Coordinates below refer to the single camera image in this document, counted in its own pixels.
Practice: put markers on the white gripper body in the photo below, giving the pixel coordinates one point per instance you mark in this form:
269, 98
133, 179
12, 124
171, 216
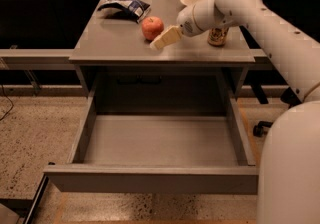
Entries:
186, 23

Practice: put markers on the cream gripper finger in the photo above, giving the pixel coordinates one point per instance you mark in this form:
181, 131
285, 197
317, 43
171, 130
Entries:
169, 36

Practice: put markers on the red apple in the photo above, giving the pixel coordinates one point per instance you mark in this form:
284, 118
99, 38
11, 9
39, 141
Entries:
152, 27

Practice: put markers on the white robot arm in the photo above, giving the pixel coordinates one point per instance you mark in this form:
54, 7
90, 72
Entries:
289, 175

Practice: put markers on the grey cabinet with top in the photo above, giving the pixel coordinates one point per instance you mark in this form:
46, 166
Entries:
115, 62

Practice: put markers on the open grey top drawer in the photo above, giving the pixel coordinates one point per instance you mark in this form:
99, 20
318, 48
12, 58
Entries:
179, 135

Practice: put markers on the gold soda can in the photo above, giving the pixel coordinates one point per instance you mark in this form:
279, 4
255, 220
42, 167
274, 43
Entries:
217, 36

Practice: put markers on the blue white chip bag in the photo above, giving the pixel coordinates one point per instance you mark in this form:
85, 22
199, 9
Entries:
135, 10

